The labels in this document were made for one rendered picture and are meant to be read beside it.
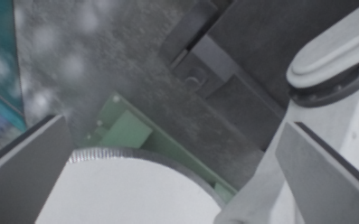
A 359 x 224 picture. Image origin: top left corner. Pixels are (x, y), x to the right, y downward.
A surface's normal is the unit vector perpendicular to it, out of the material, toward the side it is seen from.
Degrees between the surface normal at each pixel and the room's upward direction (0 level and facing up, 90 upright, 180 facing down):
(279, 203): 94
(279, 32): 0
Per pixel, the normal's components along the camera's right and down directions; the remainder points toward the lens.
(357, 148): 0.31, -0.11
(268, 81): -0.38, 0.65
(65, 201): 0.55, -0.41
